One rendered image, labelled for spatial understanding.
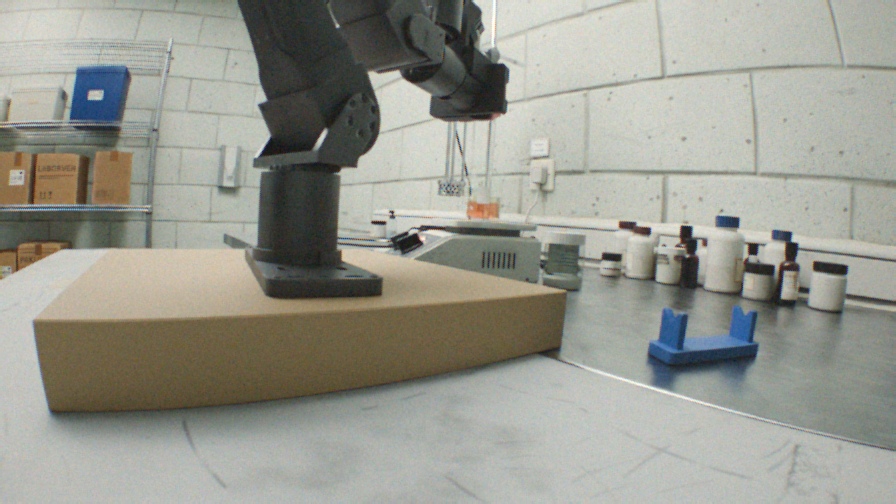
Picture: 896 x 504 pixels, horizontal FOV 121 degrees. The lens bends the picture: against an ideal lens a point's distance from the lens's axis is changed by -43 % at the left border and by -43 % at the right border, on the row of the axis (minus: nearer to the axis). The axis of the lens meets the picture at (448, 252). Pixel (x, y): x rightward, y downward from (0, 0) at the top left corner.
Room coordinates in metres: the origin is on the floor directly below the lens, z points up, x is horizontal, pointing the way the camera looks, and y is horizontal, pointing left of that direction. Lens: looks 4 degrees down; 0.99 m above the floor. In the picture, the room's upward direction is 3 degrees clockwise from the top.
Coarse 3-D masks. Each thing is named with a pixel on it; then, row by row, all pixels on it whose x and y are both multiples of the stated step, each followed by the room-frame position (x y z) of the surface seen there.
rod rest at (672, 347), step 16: (672, 320) 0.28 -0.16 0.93; (736, 320) 0.30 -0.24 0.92; (752, 320) 0.28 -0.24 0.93; (672, 336) 0.27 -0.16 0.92; (720, 336) 0.30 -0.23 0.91; (736, 336) 0.29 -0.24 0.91; (752, 336) 0.28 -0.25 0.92; (656, 352) 0.28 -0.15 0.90; (672, 352) 0.26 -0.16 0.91; (688, 352) 0.26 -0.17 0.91; (704, 352) 0.27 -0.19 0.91; (720, 352) 0.27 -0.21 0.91; (736, 352) 0.27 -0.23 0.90; (752, 352) 0.27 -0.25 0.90
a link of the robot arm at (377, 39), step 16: (336, 0) 0.35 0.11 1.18; (352, 0) 0.34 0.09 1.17; (368, 0) 0.34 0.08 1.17; (384, 0) 0.34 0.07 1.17; (400, 0) 0.35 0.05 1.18; (416, 0) 0.37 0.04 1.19; (336, 16) 0.36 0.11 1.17; (352, 16) 0.36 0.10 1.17; (368, 16) 0.35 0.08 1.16; (384, 16) 0.34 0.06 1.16; (400, 16) 0.36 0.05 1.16; (352, 32) 0.37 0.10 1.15; (368, 32) 0.36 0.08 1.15; (384, 32) 0.36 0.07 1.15; (400, 32) 0.36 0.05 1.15; (352, 48) 0.38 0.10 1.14; (368, 48) 0.38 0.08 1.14; (384, 48) 0.37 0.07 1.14; (400, 48) 0.36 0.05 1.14; (368, 64) 0.39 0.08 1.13; (384, 64) 0.39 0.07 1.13; (400, 64) 0.39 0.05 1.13
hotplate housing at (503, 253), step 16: (448, 240) 0.53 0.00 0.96; (464, 240) 0.54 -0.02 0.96; (480, 240) 0.55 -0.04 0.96; (496, 240) 0.55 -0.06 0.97; (512, 240) 0.56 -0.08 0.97; (528, 240) 0.57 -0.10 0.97; (416, 256) 0.53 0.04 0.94; (432, 256) 0.53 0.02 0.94; (448, 256) 0.53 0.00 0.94; (464, 256) 0.54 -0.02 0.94; (480, 256) 0.55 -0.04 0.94; (496, 256) 0.55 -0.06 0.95; (512, 256) 0.56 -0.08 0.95; (528, 256) 0.57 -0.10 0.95; (480, 272) 0.55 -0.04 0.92; (496, 272) 0.55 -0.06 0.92; (512, 272) 0.56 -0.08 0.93; (528, 272) 0.57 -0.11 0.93
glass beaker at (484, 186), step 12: (468, 168) 0.61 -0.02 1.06; (480, 168) 0.60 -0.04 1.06; (468, 180) 0.61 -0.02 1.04; (480, 180) 0.60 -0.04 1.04; (492, 180) 0.60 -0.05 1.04; (468, 192) 0.61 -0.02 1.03; (480, 192) 0.60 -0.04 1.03; (492, 192) 0.60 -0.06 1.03; (468, 204) 0.61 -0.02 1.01; (480, 204) 0.60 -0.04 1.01; (492, 204) 0.60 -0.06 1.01; (468, 216) 0.61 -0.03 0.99; (480, 216) 0.60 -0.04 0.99; (492, 216) 0.60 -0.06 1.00
